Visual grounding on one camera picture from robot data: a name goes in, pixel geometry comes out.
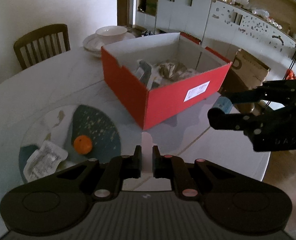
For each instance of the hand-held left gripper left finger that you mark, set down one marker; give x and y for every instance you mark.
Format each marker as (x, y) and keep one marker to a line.
(137, 161)

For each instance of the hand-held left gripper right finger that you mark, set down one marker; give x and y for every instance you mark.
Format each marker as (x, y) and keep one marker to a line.
(158, 162)

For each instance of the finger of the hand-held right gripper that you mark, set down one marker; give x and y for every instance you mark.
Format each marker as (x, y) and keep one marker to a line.
(247, 95)
(237, 121)

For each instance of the pink strip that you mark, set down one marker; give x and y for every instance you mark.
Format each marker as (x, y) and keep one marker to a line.
(146, 142)

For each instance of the red cardboard box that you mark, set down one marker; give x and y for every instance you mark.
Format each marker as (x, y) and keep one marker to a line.
(128, 90)

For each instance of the clear purple packet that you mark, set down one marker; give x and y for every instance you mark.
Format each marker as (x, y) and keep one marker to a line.
(170, 70)

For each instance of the white and green bag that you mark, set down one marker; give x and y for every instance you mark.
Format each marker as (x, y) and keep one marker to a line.
(145, 73)

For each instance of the white round desktop table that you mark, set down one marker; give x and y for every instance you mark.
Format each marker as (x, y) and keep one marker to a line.
(50, 85)

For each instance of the brown cardboard box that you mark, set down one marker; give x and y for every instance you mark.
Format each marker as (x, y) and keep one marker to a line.
(250, 67)

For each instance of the small red object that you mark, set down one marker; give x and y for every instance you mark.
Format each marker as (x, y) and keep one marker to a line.
(289, 75)

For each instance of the round teal and white placemat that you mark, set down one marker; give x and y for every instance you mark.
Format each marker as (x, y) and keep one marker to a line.
(98, 127)

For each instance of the orange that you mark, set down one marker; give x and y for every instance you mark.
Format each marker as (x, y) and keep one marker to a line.
(83, 144)

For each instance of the white printed packet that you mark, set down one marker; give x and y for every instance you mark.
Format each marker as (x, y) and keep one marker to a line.
(44, 160)

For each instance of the white plate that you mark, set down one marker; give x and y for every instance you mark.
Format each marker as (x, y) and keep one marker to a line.
(93, 53)
(91, 42)

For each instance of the white bowl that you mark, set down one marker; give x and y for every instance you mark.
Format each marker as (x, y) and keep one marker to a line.
(111, 32)

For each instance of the brown wooden slatted chair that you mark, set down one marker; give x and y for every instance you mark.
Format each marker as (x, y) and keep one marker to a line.
(41, 45)

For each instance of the brown wooden door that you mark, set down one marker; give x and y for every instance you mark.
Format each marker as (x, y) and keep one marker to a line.
(125, 2)

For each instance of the white and wood wall cabinet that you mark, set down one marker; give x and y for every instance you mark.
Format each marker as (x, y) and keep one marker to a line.
(182, 12)

